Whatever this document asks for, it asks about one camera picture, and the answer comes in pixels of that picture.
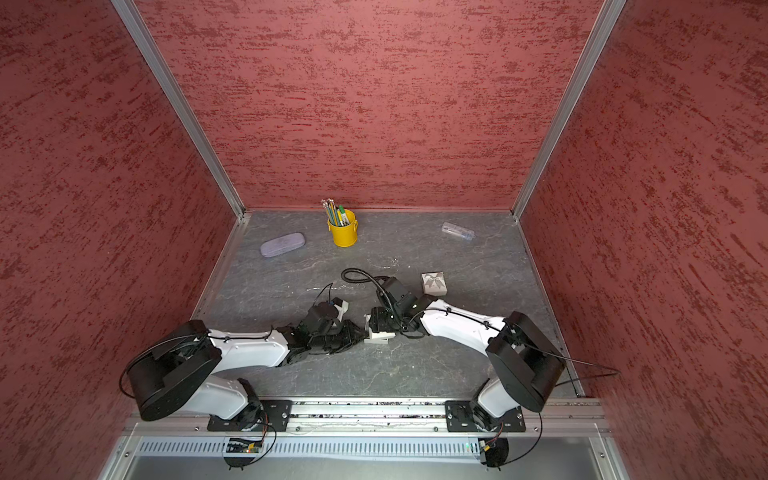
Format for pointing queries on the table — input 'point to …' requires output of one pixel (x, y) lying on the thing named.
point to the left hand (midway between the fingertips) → (367, 342)
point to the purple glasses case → (282, 243)
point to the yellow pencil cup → (345, 236)
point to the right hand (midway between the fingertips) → (378, 330)
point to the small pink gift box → (378, 337)
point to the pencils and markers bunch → (336, 215)
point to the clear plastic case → (456, 230)
